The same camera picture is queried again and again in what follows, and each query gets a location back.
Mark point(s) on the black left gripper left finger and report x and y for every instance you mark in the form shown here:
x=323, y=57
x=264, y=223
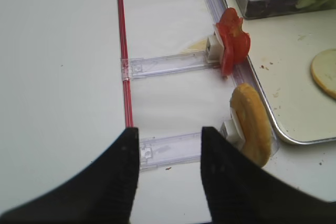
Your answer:
x=102, y=193

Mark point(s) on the tomato slices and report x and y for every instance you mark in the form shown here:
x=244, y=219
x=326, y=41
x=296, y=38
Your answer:
x=236, y=42

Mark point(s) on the upright bun slice left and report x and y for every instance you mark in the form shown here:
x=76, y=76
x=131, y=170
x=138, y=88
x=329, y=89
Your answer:
x=254, y=122

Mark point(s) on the clear pusher rail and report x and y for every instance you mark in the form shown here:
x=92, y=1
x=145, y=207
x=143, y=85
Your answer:
x=186, y=148
x=168, y=62

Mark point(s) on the cream metal tray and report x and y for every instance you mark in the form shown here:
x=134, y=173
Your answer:
x=282, y=49

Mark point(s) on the clear pusher rail lower left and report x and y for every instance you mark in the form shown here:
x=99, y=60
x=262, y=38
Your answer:
x=186, y=148

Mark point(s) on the red strip left side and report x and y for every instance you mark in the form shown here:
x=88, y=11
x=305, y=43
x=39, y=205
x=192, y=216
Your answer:
x=124, y=56

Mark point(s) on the bun bottom slice on tray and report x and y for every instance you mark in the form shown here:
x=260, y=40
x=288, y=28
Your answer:
x=322, y=69

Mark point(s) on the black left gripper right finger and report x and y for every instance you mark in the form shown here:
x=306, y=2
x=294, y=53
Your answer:
x=238, y=191

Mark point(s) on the clear long rail left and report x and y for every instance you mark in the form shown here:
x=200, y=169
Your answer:
x=216, y=9

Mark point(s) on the clear pusher rail upper left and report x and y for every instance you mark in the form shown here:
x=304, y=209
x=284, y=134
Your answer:
x=168, y=62

